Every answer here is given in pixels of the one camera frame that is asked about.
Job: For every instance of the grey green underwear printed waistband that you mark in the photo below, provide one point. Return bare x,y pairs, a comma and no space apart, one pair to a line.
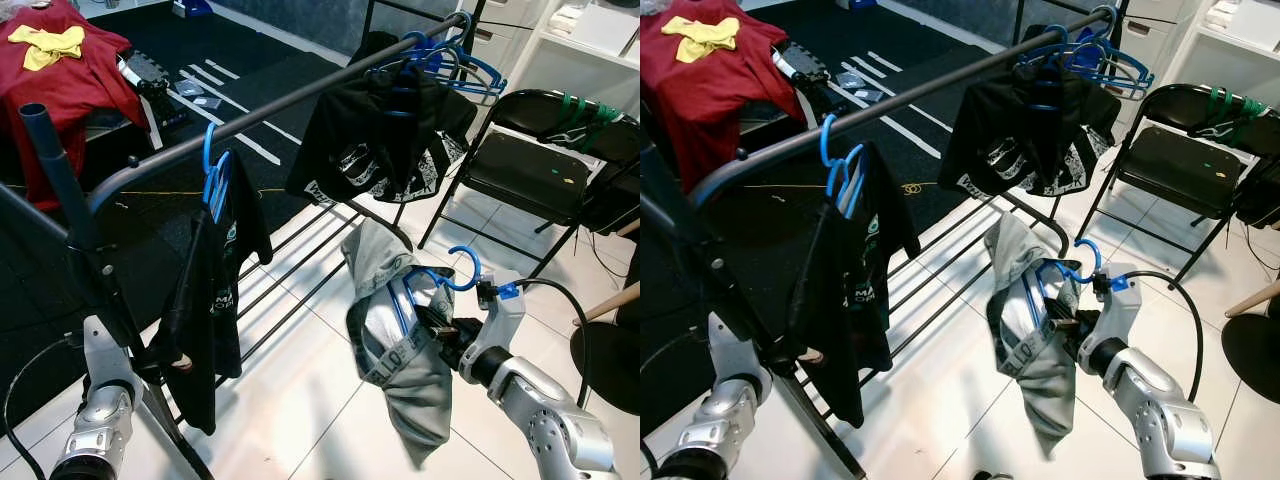
400,390
1040,390

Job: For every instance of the blue plastic clothes hanger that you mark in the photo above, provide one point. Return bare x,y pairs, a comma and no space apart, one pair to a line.
828,150
1080,45
1097,258
209,160
479,266
432,52
412,42
1095,55

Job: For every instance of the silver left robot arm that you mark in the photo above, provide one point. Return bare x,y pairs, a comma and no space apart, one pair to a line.
720,430
95,430

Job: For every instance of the green clothes hanger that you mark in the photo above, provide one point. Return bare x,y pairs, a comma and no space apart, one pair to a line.
570,105
1214,100

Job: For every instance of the black round stool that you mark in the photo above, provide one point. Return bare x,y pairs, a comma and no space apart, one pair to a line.
1255,355
610,365

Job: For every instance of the wooden stick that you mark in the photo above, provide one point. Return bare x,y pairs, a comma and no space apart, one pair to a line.
1255,297
610,300

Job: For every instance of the black folding chair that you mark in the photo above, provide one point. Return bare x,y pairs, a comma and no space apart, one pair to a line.
1170,165
520,175

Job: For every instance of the black t-shirt large white print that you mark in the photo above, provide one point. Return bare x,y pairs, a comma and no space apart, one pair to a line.
370,140
1010,130

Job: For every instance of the white cabinet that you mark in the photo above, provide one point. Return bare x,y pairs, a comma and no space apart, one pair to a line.
1250,50
600,30

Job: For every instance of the red flag yellow star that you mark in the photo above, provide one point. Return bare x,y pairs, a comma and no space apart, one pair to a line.
70,100
720,110

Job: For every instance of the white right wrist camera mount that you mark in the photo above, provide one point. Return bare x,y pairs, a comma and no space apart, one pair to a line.
505,325
1112,315

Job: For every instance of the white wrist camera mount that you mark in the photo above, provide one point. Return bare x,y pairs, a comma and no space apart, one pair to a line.
505,325
105,350
1112,315
735,345

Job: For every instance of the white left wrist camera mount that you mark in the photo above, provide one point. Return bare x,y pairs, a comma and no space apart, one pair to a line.
105,350
735,345

